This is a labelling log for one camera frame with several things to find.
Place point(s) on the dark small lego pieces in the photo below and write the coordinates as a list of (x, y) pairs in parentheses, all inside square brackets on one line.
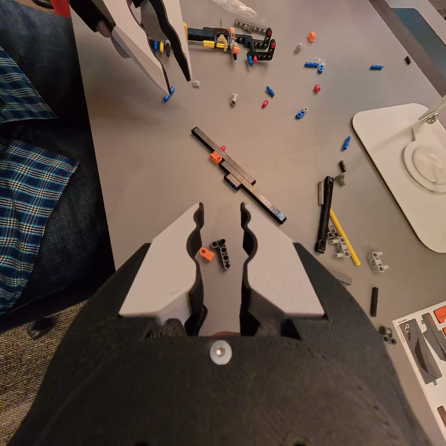
[(386, 334)]

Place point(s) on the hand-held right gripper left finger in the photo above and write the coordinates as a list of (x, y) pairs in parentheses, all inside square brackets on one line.
[(160, 278)]

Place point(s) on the translucent round stand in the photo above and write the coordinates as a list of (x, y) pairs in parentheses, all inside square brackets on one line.
[(428, 163)]

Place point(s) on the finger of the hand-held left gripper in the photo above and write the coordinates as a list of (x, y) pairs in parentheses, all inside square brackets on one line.
[(176, 41), (136, 41)]

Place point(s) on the blue lego cross-hole connector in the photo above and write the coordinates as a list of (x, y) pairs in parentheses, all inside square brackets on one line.
[(299, 114)]

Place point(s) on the person in plaid shirt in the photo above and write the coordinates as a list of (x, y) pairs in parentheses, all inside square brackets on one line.
[(69, 244)]

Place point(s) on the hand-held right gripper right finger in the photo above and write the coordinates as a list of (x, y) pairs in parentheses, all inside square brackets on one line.
[(282, 278)]

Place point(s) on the teal mat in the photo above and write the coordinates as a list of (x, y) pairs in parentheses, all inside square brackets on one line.
[(421, 24)]

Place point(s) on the red object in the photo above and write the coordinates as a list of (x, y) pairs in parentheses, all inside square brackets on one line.
[(61, 7)]

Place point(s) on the clear plastic bag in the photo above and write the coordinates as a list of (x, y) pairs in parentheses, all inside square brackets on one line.
[(233, 5)]

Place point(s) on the light grey lego connector cluster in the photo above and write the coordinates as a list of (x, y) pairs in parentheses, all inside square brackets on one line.
[(336, 240)]

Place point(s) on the light grey lego pin connector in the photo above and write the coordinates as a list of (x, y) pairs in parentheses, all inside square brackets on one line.
[(377, 261)]

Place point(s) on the multicoloured lego technic assembly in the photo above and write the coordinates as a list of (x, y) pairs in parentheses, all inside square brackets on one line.
[(258, 45)]

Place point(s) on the yellow lego axle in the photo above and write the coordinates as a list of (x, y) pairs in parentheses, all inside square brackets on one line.
[(353, 256)]

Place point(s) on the black toothed lego rack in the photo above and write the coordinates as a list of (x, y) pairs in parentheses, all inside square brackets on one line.
[(324, 216)]

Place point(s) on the light grey lego pin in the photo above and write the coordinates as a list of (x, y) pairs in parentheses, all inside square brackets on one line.
[(233, 99)]

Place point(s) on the black lego axle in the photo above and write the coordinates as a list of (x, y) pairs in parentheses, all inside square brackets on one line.
[(374, 301)]

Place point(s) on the dark grey lego liftarm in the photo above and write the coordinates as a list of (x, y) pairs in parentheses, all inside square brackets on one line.
[(223, 254)]

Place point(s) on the small black object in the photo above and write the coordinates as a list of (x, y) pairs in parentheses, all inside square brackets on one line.
[(38, 329)]

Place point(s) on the grey lego axle rod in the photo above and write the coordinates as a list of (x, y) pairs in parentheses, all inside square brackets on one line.
[(320, 193)]

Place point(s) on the orange lego connector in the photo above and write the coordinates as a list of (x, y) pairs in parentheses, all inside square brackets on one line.
[(215, 158), (206, 253), (311, 36)]

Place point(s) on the long blue lego pin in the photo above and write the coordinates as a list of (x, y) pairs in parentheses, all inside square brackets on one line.
[(346, 143)]

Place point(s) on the printed sticker sheet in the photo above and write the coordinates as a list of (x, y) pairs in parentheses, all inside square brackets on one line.
[(418, 348)]

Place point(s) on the black lego beam assembly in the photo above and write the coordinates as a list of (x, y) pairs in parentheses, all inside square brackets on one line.
[(240, 176)]

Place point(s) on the white rounded base plate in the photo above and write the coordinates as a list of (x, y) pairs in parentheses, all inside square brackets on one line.
[(383, 146)]

